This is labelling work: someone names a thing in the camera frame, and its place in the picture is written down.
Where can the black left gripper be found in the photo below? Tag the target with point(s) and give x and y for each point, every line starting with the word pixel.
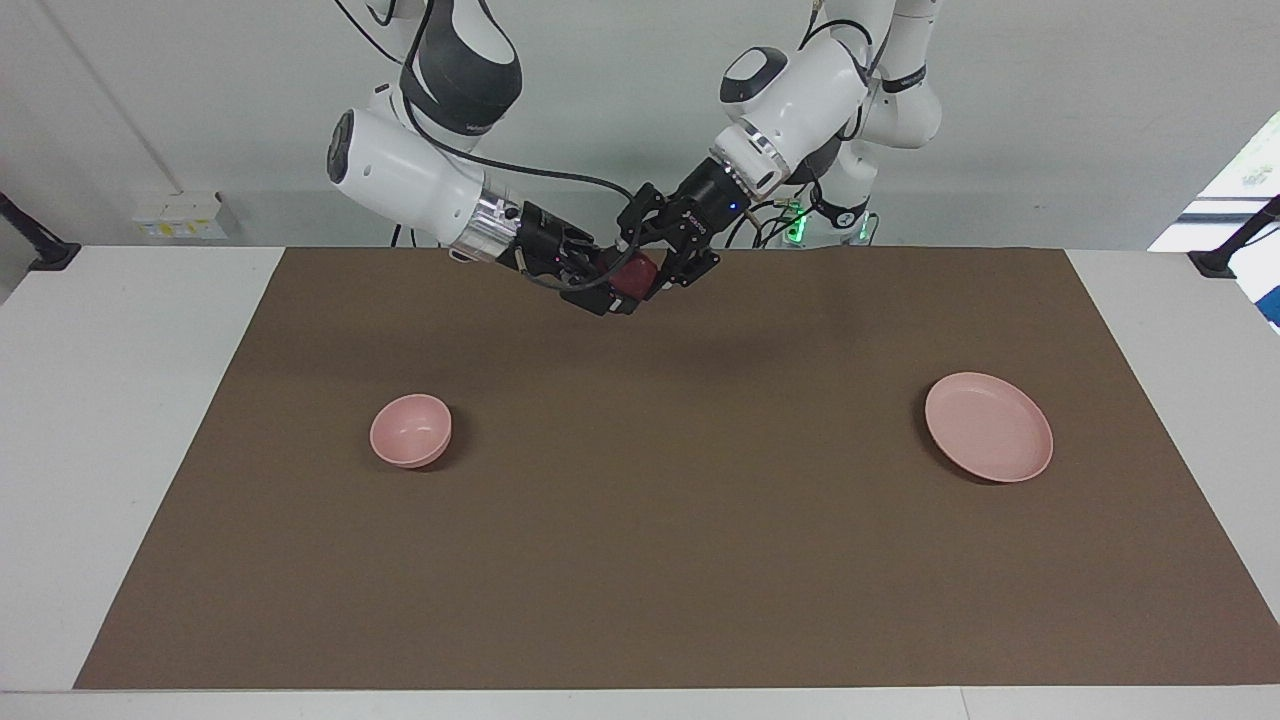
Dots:
pixel 710 200

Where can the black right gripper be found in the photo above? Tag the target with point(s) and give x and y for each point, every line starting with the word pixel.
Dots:
pixel 545 245

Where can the dark red apple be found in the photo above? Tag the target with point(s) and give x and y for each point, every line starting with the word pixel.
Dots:
pixel 636 276

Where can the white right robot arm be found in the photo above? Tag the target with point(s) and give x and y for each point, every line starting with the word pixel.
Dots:
pixel 400 180

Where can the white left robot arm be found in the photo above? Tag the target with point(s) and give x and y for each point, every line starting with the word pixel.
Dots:
pixel 800 90

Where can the pink bowl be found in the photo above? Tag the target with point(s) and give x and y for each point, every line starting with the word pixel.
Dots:
pixel 405 435

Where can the pink plate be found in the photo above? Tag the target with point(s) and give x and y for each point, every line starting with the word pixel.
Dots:
pixel 990 428

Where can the brown table mat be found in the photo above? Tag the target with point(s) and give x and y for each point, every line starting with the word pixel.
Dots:
pixel 680 560

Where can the bright window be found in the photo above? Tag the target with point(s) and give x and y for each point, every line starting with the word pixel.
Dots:
pixel 1250 170

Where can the blue object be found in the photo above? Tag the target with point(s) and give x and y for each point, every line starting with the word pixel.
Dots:
pixel 1273 308

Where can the white wall socket box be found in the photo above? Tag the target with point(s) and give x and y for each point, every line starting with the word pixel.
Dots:
pixel 180 215

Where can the black clamp mount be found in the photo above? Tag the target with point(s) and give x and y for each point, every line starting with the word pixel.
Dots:
pixel 50 258
pixel 1215 262

